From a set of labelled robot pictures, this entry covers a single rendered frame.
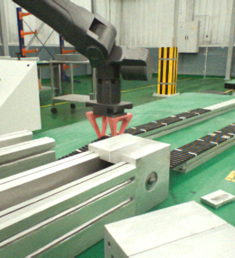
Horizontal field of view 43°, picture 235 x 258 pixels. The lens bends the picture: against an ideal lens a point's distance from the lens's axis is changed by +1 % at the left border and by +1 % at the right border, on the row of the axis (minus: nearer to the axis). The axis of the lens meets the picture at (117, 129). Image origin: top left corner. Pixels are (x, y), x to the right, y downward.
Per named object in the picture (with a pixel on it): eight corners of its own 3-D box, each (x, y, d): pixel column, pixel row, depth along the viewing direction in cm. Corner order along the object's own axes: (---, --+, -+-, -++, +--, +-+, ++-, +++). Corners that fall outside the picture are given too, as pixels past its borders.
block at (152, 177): (114, 177, 58) (114, 131, 56) (168, 197, 50) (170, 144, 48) (79, 193, 52) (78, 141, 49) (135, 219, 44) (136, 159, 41)
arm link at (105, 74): (101, 52, 70) (91, 52, 65) (129, 52, 68) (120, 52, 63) (102, 81, 72) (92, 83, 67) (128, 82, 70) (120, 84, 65)
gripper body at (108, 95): (115, 114, 65) (114, 80, 63) (84, 109, 71) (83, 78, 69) (133, 110, 69) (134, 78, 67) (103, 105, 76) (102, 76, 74)
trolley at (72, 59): (50, 113, 495) (46, 51, 469) (71, 108, 541) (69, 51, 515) (101, 120, 444) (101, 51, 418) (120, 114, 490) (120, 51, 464)
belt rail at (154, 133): (243, 101, 143) (245, 95, 143) (252, 102, 141) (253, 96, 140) (105, 148, 75) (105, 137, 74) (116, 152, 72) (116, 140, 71)
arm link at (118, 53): (95, 20, 64) (83, 47, 59) (148, 18, 60) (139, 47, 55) (109, 62, 73) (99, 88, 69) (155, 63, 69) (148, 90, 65)
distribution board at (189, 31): (175, 76, 1203) (179, 16, 1144) (207, 78, 1129) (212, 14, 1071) (173, 76, 1181) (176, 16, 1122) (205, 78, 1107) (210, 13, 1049)
